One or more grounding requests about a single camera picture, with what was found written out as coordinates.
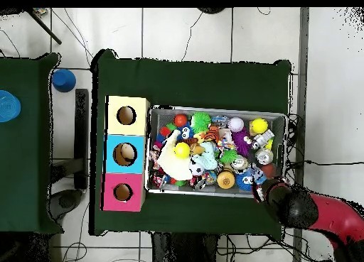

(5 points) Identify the black floor cable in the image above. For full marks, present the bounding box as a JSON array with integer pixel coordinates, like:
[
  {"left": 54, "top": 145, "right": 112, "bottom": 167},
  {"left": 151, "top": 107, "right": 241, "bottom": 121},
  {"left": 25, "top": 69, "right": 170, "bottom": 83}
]
[{"left": 304, "top": 159, "right": 364, "bottom": 167}]

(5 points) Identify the yellow tennis ball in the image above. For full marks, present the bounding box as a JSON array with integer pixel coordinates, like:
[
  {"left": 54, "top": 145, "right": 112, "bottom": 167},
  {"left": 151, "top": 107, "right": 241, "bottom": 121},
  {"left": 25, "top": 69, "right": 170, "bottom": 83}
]
[{"left": 173, "top": 141, "right": 191, "bottom": 160}]

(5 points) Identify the light teal muslin cloth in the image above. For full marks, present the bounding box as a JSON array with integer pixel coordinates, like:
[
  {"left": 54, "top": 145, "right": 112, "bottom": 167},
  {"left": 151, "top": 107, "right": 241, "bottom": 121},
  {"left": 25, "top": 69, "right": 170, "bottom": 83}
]
[{"left": 191, "top": 141, "right": 218, "bottom": 171}]

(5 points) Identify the orange red ball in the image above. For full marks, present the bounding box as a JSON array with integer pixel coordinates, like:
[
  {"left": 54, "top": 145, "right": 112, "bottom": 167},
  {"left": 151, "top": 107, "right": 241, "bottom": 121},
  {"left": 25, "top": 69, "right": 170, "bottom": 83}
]
[{"left": 173, "top": 113, "right": 188, "bottom": 129}]

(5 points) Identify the crushed clear bottle blue label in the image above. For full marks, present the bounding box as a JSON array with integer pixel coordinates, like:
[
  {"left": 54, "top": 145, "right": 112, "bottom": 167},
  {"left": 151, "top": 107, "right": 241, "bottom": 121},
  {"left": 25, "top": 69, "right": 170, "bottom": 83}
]
[{"left": 250, "top": 164, "right": 267, "bottom": 186}]

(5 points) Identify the black round stand base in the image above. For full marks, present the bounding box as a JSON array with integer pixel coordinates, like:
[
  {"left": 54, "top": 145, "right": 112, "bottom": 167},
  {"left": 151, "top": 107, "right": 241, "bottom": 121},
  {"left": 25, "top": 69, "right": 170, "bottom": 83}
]
[{"left": 197, "top": 7, "right": 227, "bottom": 15}]

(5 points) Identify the dark green table cloth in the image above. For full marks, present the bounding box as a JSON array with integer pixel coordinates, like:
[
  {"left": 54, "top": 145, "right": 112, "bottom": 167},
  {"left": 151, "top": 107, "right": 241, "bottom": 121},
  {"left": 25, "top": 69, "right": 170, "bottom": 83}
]
[
  {"left": 89, "top": 48, "right": 294, "bottom": 241},
  {"left": 0, "top": 53, "right": 65, "bottom": 236}
]

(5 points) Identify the blue plastic cup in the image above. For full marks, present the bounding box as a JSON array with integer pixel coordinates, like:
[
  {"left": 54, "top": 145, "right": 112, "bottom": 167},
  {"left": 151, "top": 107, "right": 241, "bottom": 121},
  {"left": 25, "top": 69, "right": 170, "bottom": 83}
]
[{"left": 51, "top": 68, "right": 77, "bottom": 93}]

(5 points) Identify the wooden box with three holes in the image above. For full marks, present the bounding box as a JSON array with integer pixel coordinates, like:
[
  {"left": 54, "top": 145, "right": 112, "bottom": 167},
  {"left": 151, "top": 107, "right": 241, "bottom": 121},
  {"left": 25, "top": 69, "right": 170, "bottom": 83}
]
[{"left": 100, "top": 94, "right": 151, "bottom": 212}]

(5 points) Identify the white baseball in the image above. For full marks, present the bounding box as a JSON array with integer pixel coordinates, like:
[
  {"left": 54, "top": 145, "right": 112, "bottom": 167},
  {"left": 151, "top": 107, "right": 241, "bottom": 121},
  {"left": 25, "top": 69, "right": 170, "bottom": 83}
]
[{"left": 227, "top": 116, "right": 245, "bottom": 133}]

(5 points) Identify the yellow smiley ball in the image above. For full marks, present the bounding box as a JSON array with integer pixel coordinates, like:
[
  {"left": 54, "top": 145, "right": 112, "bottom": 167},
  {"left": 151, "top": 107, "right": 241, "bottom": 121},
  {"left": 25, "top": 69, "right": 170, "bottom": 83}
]
[{"left": 250, "top": 117, "right": 269, "bottom": 134}]

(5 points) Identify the cream muslin cloth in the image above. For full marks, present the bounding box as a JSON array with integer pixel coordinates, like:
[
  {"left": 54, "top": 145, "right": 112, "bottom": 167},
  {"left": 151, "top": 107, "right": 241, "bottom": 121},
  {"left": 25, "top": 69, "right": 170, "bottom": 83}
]
[{"left": 156, "top": 129, "right": 195, "bottom": 182}]

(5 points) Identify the dark grey round seat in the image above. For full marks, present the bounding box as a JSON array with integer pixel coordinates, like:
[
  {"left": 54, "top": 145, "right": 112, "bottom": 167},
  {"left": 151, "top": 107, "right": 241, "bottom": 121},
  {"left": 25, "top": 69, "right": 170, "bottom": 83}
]
[{"left": 49, "top": 188, "right": 84, "bottom": 220}]

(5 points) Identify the purple spiky toy with eyes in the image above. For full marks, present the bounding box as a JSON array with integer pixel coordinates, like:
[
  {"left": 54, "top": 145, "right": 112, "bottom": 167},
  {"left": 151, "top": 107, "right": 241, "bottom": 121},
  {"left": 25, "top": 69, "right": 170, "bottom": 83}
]
[{"left": 230, "top": 126, "right": 252, "bottom": 157}]

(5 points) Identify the shallow metal mesh bin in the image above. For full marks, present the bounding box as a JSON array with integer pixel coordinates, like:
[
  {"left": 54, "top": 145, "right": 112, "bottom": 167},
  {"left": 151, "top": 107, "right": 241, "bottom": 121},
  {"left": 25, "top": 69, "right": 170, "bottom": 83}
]
[{"left": 144, "top": 104, "right": 288, "bottom": 199}]

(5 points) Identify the orange striped tiger plush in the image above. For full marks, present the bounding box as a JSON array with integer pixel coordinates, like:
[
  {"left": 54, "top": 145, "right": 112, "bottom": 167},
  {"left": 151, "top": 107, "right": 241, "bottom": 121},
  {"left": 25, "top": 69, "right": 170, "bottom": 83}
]
[{"left": 200, "top": 124, "right": 220, "bottom": 143}]

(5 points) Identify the blue spiky toy with eyes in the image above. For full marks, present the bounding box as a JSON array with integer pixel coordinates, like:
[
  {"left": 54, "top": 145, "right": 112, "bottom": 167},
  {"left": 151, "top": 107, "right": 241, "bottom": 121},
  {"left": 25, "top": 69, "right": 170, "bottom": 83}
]
[{"left": 235, "top": 170, "right": 255, "bottom": 192}]

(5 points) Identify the black pole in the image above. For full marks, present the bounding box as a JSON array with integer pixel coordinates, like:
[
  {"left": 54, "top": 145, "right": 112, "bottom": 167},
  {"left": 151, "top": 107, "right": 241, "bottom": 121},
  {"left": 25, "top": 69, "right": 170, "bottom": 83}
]
[{"left": 26, "top": 9, "right": 63, "bottom": 45}]

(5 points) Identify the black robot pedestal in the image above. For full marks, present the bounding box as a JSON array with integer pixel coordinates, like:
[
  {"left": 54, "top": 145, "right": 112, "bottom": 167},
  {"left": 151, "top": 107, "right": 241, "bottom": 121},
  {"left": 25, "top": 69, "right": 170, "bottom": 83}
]
[{"left": 150, "top": 231, "right": 220, "bottom": 262}]

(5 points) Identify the blue round lid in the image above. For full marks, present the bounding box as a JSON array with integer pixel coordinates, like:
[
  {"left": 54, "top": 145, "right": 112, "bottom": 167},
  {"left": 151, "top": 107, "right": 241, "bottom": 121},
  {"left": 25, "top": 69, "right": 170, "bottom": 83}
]
[{"left": 0, "top": 89, "right": 22, "bottom": 123}]

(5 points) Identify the toy hamburger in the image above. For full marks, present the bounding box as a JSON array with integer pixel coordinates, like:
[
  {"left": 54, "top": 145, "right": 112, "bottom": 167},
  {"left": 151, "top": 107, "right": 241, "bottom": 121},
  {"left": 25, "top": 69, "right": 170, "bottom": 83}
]
[{"left": 216, "top": 170, "right": 236, "bottom": 190}]

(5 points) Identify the green spiky ball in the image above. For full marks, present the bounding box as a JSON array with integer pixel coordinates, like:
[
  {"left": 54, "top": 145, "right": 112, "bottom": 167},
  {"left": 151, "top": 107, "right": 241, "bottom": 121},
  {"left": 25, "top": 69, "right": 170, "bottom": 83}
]
[{"left": 190, "top": 111, "right": 213, "bottom": 133}]

